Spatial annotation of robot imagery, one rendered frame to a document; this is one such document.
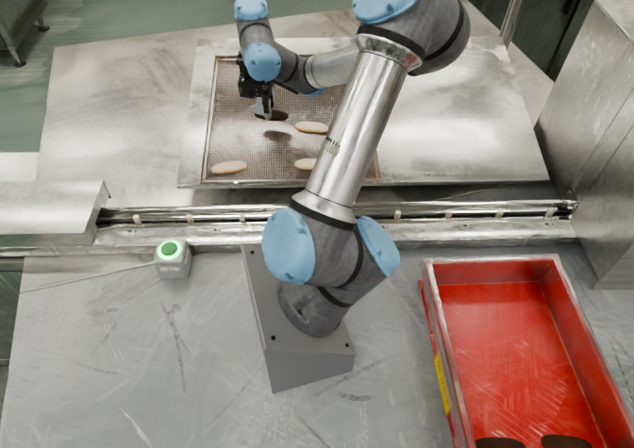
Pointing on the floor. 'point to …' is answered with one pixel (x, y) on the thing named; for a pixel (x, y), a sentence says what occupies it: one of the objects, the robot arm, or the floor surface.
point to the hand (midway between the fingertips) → (271, 111)
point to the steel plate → (134, 149)
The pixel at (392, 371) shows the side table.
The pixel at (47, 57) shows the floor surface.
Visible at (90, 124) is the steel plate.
